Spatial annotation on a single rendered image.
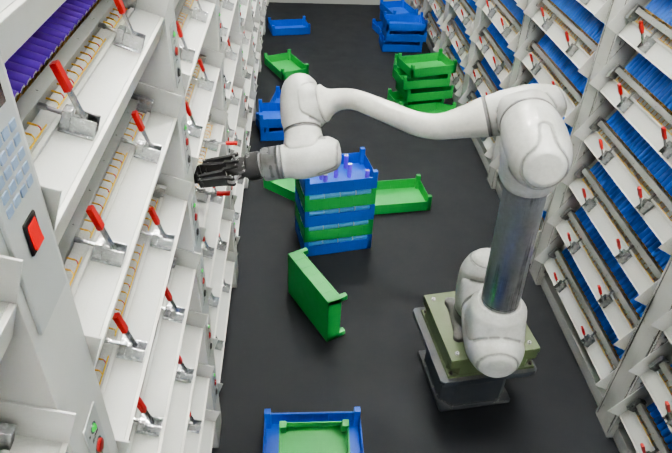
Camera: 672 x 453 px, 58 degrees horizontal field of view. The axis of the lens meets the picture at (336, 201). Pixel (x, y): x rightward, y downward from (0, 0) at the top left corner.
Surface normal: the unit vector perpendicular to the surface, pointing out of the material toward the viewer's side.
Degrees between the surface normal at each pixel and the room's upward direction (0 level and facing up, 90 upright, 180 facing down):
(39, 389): 90
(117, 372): 19
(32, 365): 90
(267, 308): 0
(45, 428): 90
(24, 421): 90
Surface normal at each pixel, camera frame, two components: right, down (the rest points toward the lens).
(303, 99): -0.14, -0.27
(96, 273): 0.37, -0.76
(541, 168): -0.07, 0.50
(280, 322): 0.04, -0.81
